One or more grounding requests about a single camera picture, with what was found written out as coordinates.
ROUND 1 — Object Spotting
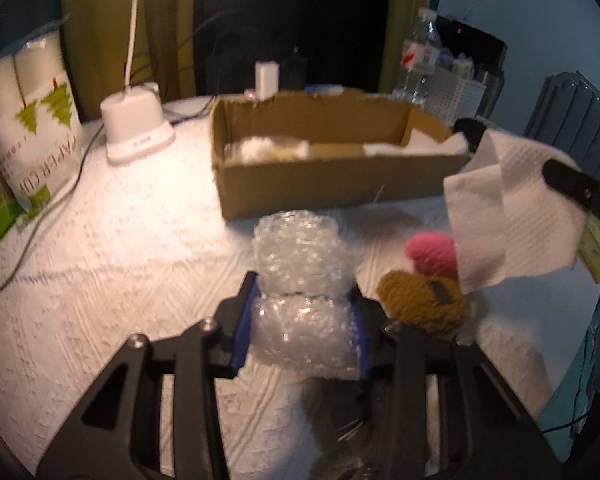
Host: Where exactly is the white paper towel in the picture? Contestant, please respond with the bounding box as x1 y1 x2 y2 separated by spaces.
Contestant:
442 127 589 294

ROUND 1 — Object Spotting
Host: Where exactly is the black box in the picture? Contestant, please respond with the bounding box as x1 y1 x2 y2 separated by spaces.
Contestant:
436 15 509 83

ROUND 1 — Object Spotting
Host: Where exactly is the brown and pink plush toy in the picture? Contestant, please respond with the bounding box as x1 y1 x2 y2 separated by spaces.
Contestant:
377 270 472 337

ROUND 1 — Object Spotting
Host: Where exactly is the black cable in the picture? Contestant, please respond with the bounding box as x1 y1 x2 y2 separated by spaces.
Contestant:
0 122 106 292

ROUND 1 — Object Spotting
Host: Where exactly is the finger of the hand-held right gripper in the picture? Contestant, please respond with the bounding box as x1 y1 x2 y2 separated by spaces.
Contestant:
542 158 600 241
452 117 486 154

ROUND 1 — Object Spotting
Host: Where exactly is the clear plastic water bottle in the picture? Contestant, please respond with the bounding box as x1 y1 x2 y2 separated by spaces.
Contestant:
392 7 444 107

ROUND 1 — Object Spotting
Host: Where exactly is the clear bubble wrap roll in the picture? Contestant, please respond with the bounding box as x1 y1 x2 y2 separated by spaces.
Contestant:
252 210 364 381

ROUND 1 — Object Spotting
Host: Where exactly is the white textured tablecloth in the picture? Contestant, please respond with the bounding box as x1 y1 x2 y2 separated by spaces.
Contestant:
0 95 588 480

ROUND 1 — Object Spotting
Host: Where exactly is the brown cardboard box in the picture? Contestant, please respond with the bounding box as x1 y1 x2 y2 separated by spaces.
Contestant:
210 88 474 220

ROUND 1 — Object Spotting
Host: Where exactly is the white cotton wad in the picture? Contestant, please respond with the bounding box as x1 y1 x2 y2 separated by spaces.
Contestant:
224 136 312 164

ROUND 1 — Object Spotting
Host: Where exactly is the white perforated basket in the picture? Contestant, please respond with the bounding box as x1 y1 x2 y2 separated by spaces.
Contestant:
424 67 487 127

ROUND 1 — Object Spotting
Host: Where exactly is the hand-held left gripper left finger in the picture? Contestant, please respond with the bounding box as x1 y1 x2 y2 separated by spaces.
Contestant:
35 271 259 480

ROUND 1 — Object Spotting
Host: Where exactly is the pink yarn ball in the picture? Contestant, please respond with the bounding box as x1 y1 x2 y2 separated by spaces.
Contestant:
405 232 462 279

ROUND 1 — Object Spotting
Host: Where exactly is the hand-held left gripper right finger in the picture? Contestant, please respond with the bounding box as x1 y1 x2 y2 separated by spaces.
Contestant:
351 285 566 480

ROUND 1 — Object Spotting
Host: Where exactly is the grey radiator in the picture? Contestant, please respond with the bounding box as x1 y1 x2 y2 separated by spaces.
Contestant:
524 71 600 177

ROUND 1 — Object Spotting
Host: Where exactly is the olive green curtain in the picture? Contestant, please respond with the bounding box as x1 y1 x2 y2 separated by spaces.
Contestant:
60 0 197 123
379 0 434 96

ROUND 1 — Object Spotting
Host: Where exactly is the white tissue sheet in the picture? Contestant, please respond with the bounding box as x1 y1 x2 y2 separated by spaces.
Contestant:
362 129 469 159

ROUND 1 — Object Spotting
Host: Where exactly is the white paper cup bag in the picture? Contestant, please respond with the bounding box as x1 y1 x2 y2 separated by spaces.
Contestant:
0 30 87 222

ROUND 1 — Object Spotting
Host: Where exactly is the white power adapter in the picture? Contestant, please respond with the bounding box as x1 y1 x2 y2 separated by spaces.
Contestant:
254 61 280 101

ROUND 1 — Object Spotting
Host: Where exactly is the white desk lamp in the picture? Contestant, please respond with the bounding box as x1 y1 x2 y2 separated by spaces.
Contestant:
72 0 177 164

